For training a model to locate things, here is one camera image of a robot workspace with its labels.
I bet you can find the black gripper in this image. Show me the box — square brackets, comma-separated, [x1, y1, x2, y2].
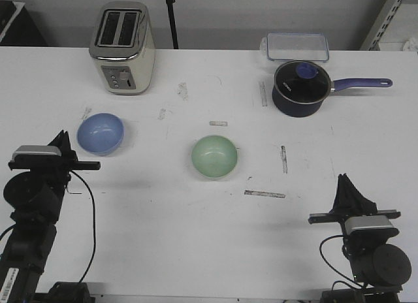
[8, 130, 101, 189]
[308, 174, 400, 251]

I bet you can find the blue bowl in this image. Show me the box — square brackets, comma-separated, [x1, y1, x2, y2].
[76, 113, 125, 156]

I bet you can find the green bowl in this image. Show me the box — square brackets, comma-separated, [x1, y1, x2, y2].
[191, 135, 238, 179]

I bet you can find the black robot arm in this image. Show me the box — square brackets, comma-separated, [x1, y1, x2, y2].
[1, 131, 101, 302]
[308, 174, 412, 302]

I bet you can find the cream and chrome toaster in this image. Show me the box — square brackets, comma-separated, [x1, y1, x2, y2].
[89, 1, 155, 95]

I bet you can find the dark blue saucepan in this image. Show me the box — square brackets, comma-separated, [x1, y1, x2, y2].
[272, 78, 393, 118]

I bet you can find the glass pot lid blue knob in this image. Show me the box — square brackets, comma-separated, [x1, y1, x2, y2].
[274, 60, 331, 104]

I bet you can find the white crumpled cloth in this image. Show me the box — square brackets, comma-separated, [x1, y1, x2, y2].
[402, 37, 418, 52]

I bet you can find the clear plastic food container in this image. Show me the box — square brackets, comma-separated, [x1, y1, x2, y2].
[259, 32, 329, 62]

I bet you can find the black tripod pole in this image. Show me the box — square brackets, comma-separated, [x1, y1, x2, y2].
[165, 0, 179, 49]

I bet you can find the grey metal shelf upright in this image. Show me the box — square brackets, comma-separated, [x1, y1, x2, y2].
[359, 0, 407, 51]

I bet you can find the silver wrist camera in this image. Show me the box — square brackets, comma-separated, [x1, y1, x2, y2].
[10, 145, 62, 163]
[344, 215, 399, 236]

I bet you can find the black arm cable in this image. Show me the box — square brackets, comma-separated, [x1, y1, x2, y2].
[67, 170, 97, 284]
[319, 235, 360, 287]

